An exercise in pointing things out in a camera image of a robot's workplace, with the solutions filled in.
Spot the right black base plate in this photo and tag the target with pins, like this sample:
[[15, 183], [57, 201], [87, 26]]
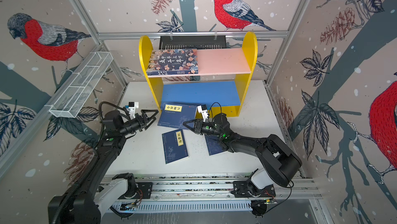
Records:
[[248, 190]]

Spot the illustrated colourful cover book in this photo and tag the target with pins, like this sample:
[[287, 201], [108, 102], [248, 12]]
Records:
[[173, 62]]

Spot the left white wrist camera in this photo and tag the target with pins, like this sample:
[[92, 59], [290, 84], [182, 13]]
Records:
[[131, 109]]

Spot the black round connector underneath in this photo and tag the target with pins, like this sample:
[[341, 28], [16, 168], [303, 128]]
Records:
[[259, 208]]

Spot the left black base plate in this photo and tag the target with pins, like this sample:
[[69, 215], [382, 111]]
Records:
[[140, 190]]

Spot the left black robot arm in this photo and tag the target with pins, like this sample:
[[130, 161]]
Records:
[[77, 205]]

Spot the aluminium mounting rail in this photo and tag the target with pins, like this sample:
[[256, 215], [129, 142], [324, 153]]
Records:
[[212, 187]]

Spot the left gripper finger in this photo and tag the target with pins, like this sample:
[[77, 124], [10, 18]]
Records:
[[149, 112], [149, 120]]

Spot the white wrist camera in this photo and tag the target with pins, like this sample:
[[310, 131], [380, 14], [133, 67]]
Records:
[[202, 109], [131, 109]]

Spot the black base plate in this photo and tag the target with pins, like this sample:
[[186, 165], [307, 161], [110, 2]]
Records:
[[140, 190], [248, 190]]

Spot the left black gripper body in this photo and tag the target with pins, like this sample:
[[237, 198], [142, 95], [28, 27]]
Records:
[[133, 125]]

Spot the white wire mesh basket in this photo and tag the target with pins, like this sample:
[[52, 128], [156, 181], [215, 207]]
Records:
[[77, 92]]

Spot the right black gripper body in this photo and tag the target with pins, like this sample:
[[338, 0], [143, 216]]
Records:
[[205, 128]]

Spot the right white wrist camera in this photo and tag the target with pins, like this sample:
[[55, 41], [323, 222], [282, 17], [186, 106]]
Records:
[[202, 109]]

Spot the navy blue book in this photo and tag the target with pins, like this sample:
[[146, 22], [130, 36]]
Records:
[[174, 146], [173, 115], [213, 146]]

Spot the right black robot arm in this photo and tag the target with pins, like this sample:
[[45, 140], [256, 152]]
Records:
[[279, 161]]

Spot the black slotted vent panel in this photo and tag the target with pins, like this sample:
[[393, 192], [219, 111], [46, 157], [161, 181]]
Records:
[[193, 42]]

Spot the small green circuit board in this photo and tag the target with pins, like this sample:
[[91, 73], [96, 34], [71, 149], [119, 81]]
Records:
[[129, 206]]

